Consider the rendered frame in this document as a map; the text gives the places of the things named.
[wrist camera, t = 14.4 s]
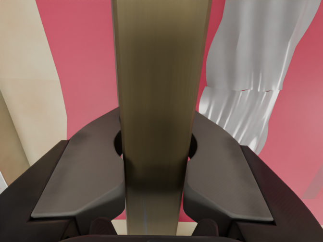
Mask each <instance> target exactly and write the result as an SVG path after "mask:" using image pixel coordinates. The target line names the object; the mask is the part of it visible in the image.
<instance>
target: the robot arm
mask: <svg viewBox="0 0 323 242"><path fill-rule="evenodd" d="M122 153H123V151H122V136H121V121H120V107H117V108H115V109H113V110H111V111H110V112H108V113H106V114H104V115H102V116H100V117H99V118H97V119H95V120H93V121H92V122H90V123H88V124H87V125H85V126H84V127H83V128H81V129H80V130H79V131H78V132H76V133H75V134H74V135H73V136H72V137H71V138H70V139H69V140H61V141H59V142H58V143H57V144H56V145H55V146H54V147H53V148H52V149H50V150H49V151H48V152H47V153H46V154H45V155H44V156H42V157H41V158H40V159H39V160H38V161H37V162H35V163H34V164H33V165H32V166H31V167H30V168H29V169H27V170H26V171H25V172H24V173H23V174H22V175H21V176H19V177H18V178H17V179H16V180H15V181H14V182H12V183H11V184H10V185H9V186H8V187H7V188H6V189H5V190H4V191H3V192H2V193H1V194H0V242H323V228H322V227H321V225H320V223H319V222H318V221H317V219H316V218H315V216H314V215H313V214H312V213H311V211H310V210H309V209H308V208H307V206H306V205H305V204H304V203H303V202H302V200H301V199H300V198H299V197H298V196H297V195H296V194H295V193H294V192H293V191H292V190H291V189H290V187H289V186H288V185H287V184H286V183H284V182H283V181H282V180H281V179H280V178H279V177H278V176H277V175H276V174H275V173H274V172H273V171H272V170H271V169H270V168H269V167H268V166H267V165H266V164H265V163H264V162H263V161H262V160H261V159H260V158H259V157H258V156H257V155H256V154H255V153H254V152H253V151H252V150H251V149H250V148H249V147H248V146H247V145H240V144H239V143H238V142H237V140H236V139H235V138H234V137H233V136H232V135H230V134H229V133H228V132H227V131H226V130H225V129H223V128H222V127H220V126H219V125H218V124H216V123H214V122H213V121H211V120H210V119H208V118H206V117H205V116H203V115H202V114H200V113H199V112H197V111H195V117H194V123H193V129H192V135H191V142H190V148H189V154H188V157H189V158H190V160H189V161H188V163H187V168H186V176H185V183H184V189H183V210H184V212H185V214H186V215H187V216H189V217H190V218H191V219H192V220H194V221H195V222H196V223H197V226H196V227H195V229H194V231H193V233H192V235H191V236H172V235H118V234H117V232H116V230H115V228H114V226H113V224H112V222H111V221H112V220H113V219H115V218H116V217H118V216H119V215H120V214H122V212H123V211H124V209H125V176H124V161H123V159H122V158H121V157H120V156H121V154H122Z"/></svg>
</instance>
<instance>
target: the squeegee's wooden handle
mask: <svg viewBox="0 0 323 242"><path fill-rule="evenodd" d="M112 3H113V18H114V33H115V48H116V62H117V77H118V92H119V107H120V121H121V136H122V151H123V161H124V176H125V201H126V216H127V231H128V235H172V236H176V232H177V226H178V220H179V213H180V207H181V201H182V194H183V188H184V182H185V175H186V167H187V161H188V154H189V148H190V142H191V135H192V129H193V123H194V117H195V110H196V104H197V98H198V91H199V83H200V76H201V70H202V64H203V57H204V51H205V45H206V38H207V32H208V26H209V19H210V13H211V4H212V0H112Z"/></svg>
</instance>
